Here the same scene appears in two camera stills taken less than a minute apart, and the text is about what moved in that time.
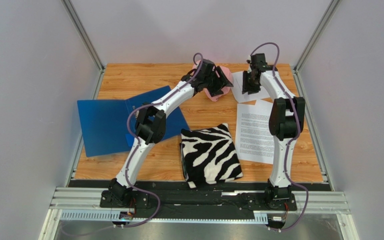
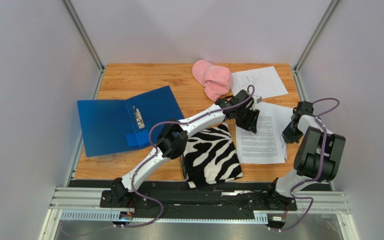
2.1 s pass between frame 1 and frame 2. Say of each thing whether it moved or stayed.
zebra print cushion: stayed
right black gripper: moved
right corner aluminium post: stayed
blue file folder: stayed
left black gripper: moved
